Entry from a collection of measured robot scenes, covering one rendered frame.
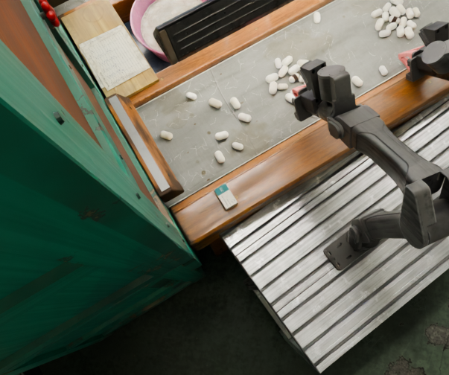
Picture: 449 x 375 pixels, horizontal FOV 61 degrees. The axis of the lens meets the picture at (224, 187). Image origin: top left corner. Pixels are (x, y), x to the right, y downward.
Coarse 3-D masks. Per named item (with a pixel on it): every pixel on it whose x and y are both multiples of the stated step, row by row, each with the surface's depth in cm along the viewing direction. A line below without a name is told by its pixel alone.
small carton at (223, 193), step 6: (222, 186) 96; (216, 192) 96; (222, 192) 96; (228, 192) 96; (222, 198) 96; (228, 198) 95; (234, 198) 95; (222, 204) 96; (228, 204) 95; (234, 204) 95
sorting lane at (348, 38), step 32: (352, 0) 115; (384, 0) 115; (416, 0) 115; (448, 0) 115; (288, 32) 113; (320, 32) 113; (352, 32) 112; (416, 32) 112; (224, 64) 110; (256, 64) 110; (352, 64) 110; (384, 64) 109; (160, 96) 108; (224, 96) 108; (256, 96) 108; (160, 128) 106; (192, 128) 105; (224, 128) 105; (256, 128) 105; (288, 128) 105; (192, 160) 103; (192, 192) 101
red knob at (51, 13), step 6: (42, 0) 55; (42, 6) 55; (48, 6) 55; (42, 12) 56; (48, 12) 55; (54, 12) 56; (42, 18) 56; (48, 18) 55; (54, 18) 56; (54, 24) 57
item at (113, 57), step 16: (112, 32) 109; (80, 48) 108; (96, 48) 108; (112, 48) 108; (128, 48) 108; (96, 64) 107; (112, 64) 107; (128, 64) 107; (144, 64) 107; (112, 80) 105
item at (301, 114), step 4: (292, 100) 91; (296, 100) 90; (300, 100) 91; (320, 100) 86; (296, 104) 91; (300, 104) 91; (296, 108) 91; (300, 108) 92; (304, 108) 92; (316, 108) 88; (296, 112) 92; (300, 112) 92; (304, 112) 93; (308, 112) 93; (312, 112) 90; (316, 112) 88; (296, 116) 93; (300, 116) 93; (304, 116) 93; (308, 116) 94; (316, 116) 90; (300, 120) 93; (304, 120) 94
